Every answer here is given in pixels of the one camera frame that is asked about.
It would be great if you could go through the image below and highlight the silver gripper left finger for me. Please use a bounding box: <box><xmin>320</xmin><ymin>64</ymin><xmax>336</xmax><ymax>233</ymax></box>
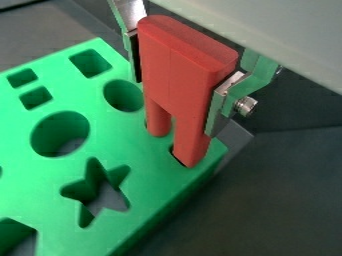
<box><xmin>107</xmin><ymin>0</ymin><xmax>147</xmax><ymax>82</ymax></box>

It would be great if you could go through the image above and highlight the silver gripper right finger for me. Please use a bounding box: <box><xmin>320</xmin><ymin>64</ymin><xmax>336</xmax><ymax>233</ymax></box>
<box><xmin>205</xmin><ymin>49</ymin><xmax>282</xmax><ymax>137</ymax></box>

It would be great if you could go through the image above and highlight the red square-circle peg object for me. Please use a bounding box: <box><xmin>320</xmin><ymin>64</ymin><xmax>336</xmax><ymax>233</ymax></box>
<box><xmin>138</xmin><ymin>15</ymin><xmax>238</xmax><ymax>167</ymax></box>

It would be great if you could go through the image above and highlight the green shape sorter board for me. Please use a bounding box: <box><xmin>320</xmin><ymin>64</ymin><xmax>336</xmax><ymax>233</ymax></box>
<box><xmin>0</xmin><ymin>39</ymin><xmax>228</xmax><ymax>256</ymax></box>

